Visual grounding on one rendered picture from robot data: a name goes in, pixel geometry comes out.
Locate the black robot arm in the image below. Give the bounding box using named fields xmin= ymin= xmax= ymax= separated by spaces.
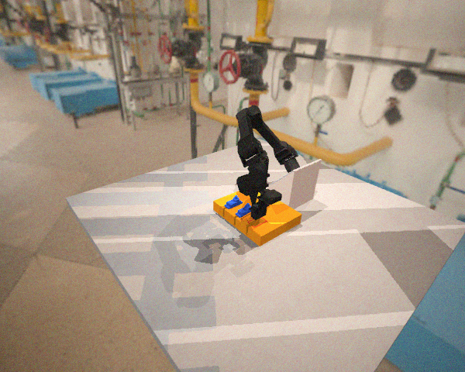
xmin=236 ymin=105 xmax=300 ymax=196

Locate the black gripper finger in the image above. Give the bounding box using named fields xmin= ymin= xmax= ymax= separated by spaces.
xmin=250 ymin=191 xmax=258 ymax=204
xmin=257 ymin=196 xmax=265 ymax=210

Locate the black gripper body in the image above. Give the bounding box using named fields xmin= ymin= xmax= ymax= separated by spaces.
xmin=236 ymin=172 xmax=282 ymax=205

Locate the black micro servo with brown cable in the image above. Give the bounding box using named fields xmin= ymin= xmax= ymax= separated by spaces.
xmin=240 ymin=202 xmax=269 ymax=221

